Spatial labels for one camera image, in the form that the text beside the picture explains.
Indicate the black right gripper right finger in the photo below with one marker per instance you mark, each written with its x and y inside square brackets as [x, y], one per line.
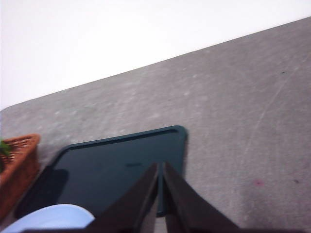
[186, 211]

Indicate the light blue plate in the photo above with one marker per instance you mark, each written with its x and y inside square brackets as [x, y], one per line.
[53, 217]

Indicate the brown wicker basket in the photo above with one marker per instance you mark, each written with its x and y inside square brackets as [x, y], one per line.
[18, 173]

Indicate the dark green plastic tray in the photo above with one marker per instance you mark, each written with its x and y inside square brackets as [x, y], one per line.
[93, 174]

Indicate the green leafy toy vegetable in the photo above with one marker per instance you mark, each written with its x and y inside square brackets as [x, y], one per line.
[4, 152]

